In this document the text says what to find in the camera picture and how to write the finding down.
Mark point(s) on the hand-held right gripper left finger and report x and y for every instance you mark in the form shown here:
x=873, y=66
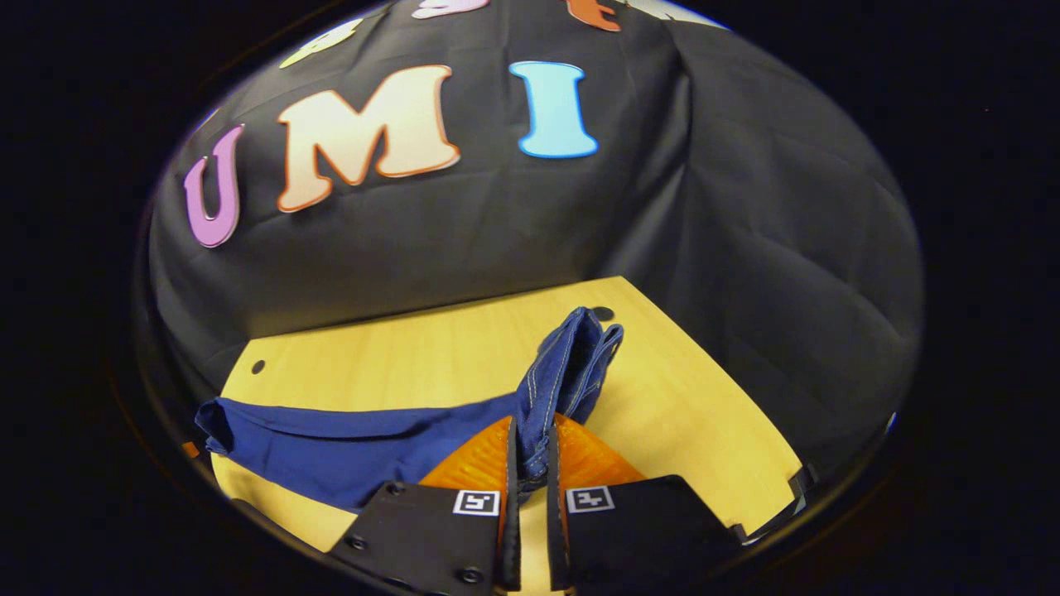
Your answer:
x=431, y=534

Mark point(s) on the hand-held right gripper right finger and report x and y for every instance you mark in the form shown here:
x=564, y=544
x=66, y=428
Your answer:
x=638, y=530

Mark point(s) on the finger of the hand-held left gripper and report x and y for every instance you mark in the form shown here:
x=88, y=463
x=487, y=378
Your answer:
x=190, y=450

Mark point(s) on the blue jeans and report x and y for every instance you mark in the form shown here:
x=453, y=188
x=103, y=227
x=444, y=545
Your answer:
x=348, y=447

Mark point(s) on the black backdrop cloth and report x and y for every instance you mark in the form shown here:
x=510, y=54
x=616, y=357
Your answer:
x=497, y=223

